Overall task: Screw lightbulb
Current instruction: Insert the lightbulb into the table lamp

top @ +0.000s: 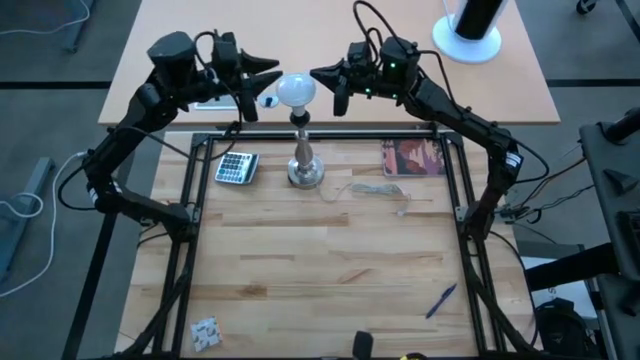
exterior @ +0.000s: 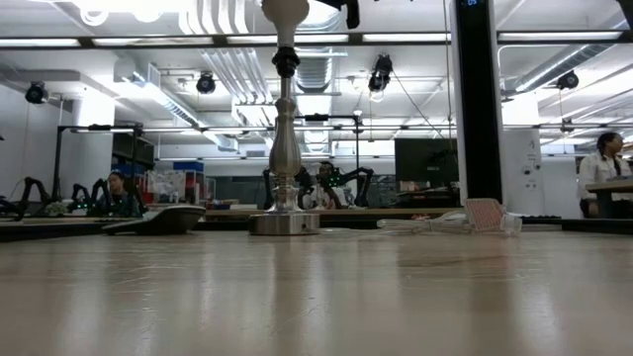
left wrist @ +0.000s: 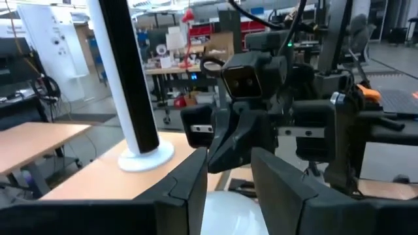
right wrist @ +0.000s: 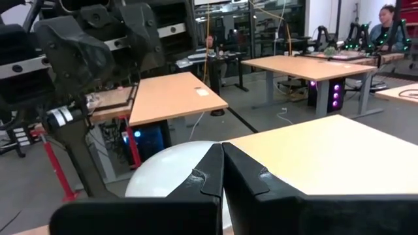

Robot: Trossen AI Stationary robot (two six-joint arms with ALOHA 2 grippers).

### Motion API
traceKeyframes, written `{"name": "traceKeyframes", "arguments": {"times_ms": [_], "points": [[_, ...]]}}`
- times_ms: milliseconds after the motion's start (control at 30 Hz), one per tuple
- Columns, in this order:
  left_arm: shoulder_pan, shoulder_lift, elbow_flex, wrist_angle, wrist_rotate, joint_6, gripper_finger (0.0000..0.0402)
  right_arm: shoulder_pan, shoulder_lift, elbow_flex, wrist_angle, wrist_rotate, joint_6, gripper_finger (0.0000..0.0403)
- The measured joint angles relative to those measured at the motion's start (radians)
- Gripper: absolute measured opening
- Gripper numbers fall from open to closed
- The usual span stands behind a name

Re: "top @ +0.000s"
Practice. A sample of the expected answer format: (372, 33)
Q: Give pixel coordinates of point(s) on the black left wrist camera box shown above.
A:
(225, 50)

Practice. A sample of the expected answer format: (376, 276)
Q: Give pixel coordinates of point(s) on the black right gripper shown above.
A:
(341, 102)

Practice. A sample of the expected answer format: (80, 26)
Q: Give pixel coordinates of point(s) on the grey pocket calculator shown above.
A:
(235, 167)

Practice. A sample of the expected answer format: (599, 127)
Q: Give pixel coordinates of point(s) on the grey desk leg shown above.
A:
(77, 30)

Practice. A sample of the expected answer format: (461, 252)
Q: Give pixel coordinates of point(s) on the silver table lamp stand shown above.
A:
(306, 175)

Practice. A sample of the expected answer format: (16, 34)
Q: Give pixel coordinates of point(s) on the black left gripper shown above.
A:
(248, 110)

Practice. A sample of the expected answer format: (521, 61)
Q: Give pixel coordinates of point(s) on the beige office desk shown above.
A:
(300, 30)

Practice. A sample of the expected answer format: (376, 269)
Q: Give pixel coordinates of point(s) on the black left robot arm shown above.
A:
(117, 137)

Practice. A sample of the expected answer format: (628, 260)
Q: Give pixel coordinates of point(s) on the black aluminium table frame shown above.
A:
(350, 137)

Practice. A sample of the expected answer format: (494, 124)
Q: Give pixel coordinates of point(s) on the grey desk foot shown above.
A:
(40, 170)

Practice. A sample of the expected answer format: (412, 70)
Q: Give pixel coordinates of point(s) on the black chair caster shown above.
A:
(584, 6)

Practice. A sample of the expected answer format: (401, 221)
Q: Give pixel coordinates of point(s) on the silver frame bracket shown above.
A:
(460, 213)

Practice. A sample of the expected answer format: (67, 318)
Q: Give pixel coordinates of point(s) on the black slanted beam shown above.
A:
(570, 267)

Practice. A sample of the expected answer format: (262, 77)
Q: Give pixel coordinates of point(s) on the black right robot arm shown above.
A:
(450, 107)

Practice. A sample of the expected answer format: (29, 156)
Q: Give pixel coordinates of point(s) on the blue pen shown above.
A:
(440, 301)

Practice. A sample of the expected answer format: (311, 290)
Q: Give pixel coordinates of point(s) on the red patterned notebook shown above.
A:
(415, 156)

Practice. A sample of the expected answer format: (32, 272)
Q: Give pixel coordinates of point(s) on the white light bulb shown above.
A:
(296, 90)

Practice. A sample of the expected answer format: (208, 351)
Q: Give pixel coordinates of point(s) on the white tower fan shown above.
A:
(465, 50)

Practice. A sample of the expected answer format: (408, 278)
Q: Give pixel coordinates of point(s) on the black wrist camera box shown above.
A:
(225, 50)
(359, 55)

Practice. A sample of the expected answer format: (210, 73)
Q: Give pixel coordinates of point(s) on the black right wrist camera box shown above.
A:
(359, 55)

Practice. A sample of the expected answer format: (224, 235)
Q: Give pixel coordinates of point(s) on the silver smartphone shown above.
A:
(217, 105)

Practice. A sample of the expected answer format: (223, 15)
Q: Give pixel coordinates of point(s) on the black backpack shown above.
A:
(562, 330)

